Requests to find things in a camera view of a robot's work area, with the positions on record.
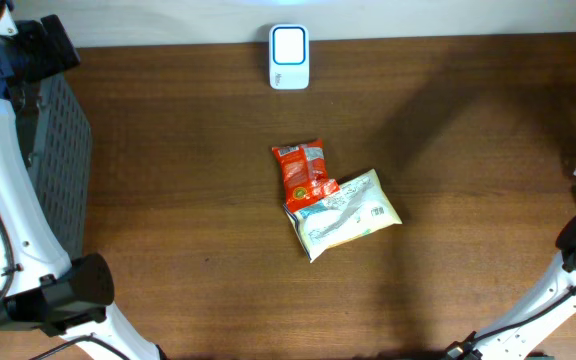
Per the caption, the red snack bag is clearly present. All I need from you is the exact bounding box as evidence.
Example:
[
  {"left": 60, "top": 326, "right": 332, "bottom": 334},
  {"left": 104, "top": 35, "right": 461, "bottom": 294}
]
[{"left": 272, "top": 139, "right": 340, "bottom": 212}]

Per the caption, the yellow white snack bag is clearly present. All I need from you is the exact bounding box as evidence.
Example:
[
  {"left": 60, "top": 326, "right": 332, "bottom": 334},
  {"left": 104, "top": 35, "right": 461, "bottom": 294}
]
[{"left": 284, "top": 169, "right": 402, "bottom": 262}]

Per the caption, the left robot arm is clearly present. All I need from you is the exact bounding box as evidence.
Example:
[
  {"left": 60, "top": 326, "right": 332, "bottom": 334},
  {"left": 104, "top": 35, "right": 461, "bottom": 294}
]
[{"left": 0, "top": 1, "right": 165, "bottom": 359}]

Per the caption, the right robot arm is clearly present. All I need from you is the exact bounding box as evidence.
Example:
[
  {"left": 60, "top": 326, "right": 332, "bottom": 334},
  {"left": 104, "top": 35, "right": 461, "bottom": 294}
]
[{"left": 443, "top": 216, "right": 576, "bottom": 360}]

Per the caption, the white barcode scanner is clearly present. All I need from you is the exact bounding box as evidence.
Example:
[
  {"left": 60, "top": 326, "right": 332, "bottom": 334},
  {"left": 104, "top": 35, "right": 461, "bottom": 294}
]
[{"left": 268, "top": 24, "right": 310, "bottom": 90}]

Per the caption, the grey plastic basket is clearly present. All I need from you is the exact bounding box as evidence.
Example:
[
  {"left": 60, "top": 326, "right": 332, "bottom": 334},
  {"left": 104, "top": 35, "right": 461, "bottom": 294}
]
[{"left": 16, "top": 74, "right": 93, "bottom": 259}]

